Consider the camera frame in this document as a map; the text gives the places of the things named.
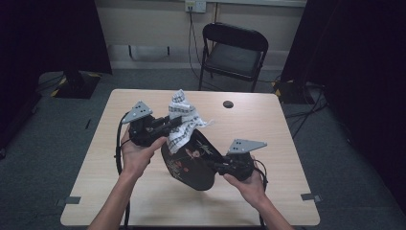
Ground white wall socket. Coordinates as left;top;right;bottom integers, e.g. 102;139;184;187
185;0;208;14

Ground person's right hand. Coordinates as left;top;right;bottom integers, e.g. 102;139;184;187
223;156;268;209

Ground black stand base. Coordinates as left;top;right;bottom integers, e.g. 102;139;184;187
51;70;102;100
272;80;316;105

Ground left hand-held gripper cable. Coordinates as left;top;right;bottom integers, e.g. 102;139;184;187
114;111;132;230

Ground person's left hand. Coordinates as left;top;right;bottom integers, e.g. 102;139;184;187
120;126;169;180

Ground hand-held gripper cable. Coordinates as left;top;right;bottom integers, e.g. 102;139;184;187
114;111;132;230
253;158;270;230

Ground right hand-held gripper cable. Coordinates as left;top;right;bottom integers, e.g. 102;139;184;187
253;158;270;230

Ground grey tape strip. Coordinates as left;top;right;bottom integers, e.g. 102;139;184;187
301;193;322;203
56;195;82;207

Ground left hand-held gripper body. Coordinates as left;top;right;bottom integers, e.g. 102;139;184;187
121;101;161;149

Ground white patterned cloth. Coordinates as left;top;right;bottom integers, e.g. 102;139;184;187
166;88;215;155

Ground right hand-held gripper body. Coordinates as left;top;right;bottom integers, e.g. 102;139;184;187
219;138;268;182

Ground black wall socket cable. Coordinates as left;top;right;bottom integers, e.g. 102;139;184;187
187;9;207;82

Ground black floor cables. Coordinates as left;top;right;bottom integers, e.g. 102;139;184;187
284;81;329;140

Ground black curtain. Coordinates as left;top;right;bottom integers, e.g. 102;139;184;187
0;0;113;151
281;0;406;207

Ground black folding chair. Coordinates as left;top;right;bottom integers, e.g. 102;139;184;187
198;22;270;94

